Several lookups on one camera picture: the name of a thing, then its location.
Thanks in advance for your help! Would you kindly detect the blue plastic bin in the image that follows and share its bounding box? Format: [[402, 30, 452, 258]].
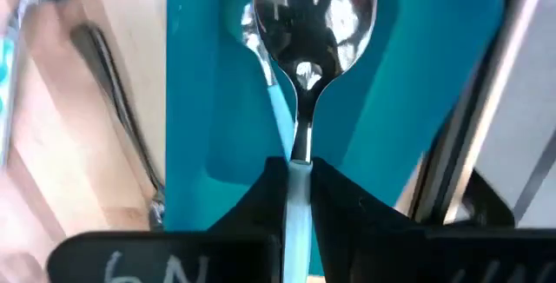
[[164, 0, 505, 275]]

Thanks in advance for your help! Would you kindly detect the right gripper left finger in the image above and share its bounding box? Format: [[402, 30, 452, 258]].
[[46, 155, 290, 283]]

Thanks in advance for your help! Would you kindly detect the dark metal spoon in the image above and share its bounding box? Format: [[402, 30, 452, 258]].
[[69, 22, 166, 232]]

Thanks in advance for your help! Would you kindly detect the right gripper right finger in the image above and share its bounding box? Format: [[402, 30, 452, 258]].
[[310, 156, 556, 283]]

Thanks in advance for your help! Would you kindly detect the black aluminium table frame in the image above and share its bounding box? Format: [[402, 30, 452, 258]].
[[393, 0, 556, 232]]

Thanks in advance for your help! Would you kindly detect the spoon with patterned handle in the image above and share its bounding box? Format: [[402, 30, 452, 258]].
[[0, 0, 30, 171]]

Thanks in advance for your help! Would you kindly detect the spoon with light-blue handle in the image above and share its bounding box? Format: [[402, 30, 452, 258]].
[[251, 0, 378, 283]]

